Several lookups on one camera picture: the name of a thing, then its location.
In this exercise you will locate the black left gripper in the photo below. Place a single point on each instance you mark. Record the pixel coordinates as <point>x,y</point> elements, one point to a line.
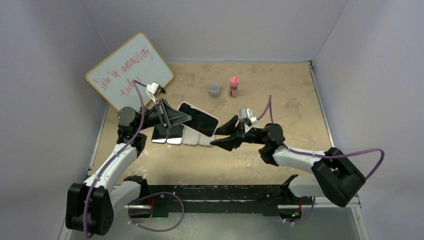
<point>174,116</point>

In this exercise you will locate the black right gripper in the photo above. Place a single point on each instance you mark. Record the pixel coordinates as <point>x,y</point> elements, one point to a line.
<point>229,143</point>

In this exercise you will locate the phone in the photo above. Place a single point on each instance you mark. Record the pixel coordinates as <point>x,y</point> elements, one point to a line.
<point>159,134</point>
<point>201,122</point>
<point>175,135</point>

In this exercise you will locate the white phone case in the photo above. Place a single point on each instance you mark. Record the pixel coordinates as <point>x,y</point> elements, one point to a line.
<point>190,137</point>

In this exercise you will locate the beige phone case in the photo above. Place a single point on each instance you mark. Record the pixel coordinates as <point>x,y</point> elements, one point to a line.
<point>205,141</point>

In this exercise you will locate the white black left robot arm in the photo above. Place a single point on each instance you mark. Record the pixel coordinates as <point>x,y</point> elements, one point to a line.
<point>91,205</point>

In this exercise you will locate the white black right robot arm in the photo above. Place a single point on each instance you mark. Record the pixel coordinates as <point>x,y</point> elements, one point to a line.
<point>334,176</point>

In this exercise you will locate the clear plastic cup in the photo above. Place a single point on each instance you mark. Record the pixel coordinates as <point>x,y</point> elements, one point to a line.
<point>214,89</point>

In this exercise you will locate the pink capped marker jar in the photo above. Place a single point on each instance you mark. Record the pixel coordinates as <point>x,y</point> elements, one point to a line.
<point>234,83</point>

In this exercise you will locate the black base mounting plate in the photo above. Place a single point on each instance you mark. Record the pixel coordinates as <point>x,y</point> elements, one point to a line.
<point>266,200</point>

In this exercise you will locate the yellow framed whiteboard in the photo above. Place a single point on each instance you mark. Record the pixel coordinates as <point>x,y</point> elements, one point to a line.
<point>137,59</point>

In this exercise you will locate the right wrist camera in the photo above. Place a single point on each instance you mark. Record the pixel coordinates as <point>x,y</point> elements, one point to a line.
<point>247,117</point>

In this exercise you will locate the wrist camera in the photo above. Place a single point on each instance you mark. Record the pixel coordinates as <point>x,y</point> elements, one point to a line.
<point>247,117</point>
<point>153,90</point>

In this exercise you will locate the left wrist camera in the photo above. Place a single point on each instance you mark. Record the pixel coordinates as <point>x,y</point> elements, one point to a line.
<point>153,90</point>

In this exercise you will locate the aluminium table edge rail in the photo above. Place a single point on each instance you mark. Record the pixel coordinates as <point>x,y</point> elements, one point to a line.
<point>322,108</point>

